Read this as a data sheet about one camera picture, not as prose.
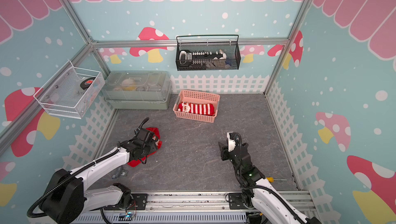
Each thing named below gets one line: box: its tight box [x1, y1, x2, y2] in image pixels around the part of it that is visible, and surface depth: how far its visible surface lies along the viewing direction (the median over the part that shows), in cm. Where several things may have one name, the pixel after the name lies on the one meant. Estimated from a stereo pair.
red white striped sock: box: [177, 101, 216, 117], surface depth 108 cm
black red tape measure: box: [79, 76, 97, 91], surface depth 79 cm
